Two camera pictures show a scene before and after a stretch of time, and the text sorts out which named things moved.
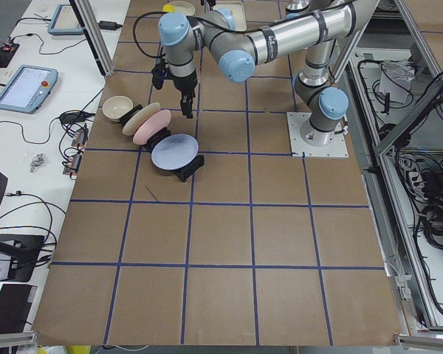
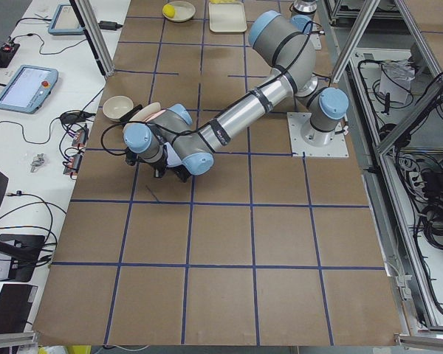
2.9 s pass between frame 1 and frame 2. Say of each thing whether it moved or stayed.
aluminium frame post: stayed
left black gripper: moved
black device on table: stayed
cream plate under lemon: stayed
